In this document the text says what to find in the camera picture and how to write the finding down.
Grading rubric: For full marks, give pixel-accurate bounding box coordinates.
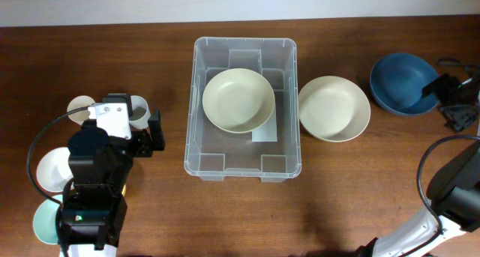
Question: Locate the white small bowl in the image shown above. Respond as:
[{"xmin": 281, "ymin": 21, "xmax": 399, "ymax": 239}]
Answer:
[{"xmin": 37, "ymin": 147, "xmax": 73, "ymax": 193}]

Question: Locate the mint small bowl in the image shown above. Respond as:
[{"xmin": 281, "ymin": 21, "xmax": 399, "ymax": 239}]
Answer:
[{"xmin": 33, "ymin": 200, "xmax": 59, "ymax": 245}]

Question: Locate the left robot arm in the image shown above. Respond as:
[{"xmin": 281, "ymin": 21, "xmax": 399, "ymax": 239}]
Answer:
[{"xmin": 55, "ymin": 110, "xmax": 166, "ymax": 256}]

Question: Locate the white label in bin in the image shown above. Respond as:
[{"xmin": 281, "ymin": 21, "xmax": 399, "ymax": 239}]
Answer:
[{"xmin": 252, "ymin": 109, "xmax": 278, "ymax": 142}]

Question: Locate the cream paper cup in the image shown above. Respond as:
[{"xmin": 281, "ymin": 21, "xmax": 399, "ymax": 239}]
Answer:
[{"xmin": 66, "ymin": 95, "xmax": 97, "ymax": 126}]

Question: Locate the clear plastic storage bin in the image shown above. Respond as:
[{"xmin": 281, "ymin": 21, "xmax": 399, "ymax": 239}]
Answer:
[{"xmin": 184, "ymin": 37, "xmax": 302, "ymax": 182}]

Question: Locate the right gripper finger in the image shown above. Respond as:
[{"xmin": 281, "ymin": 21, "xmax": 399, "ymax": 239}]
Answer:
[
  {"xmin": 439, "ymin": 105, "xmax": 479, "ymax": 133},
  {"xmin": 421, "ymin": 73, "xmax": 450, "ymax": 97}
]

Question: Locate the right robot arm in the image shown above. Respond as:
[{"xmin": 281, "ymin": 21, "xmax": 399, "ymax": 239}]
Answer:
[{"xmin": 355, "ymin": 135, "xmax": 479, "ymax": 256}]

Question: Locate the cream bowl inside bin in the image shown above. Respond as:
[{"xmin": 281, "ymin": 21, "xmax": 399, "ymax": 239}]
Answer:
[{"xmin": 202, "ymin": 68, "xmax": 275, "ymax": 134}]

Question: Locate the cream bowl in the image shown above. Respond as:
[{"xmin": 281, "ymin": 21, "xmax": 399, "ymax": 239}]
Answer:
[
  {"xmin": 298, "ymin": 76, "xmax": 371, "ymax": 142},
  {"xmin": 202, "ymin": 68, "xmax": 275, "ymax": 134}
]

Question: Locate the dark blue bowl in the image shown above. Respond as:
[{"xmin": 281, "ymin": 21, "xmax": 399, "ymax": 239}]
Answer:
[{"xmin": 370, "ymin": 52, "xmax": 439, "ymax": 116}]

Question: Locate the grey paper cup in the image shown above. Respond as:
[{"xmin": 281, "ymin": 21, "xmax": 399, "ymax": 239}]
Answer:
[{"xmin": 129, "ymin": 95, "xmax": 151, "ymax": 130}]

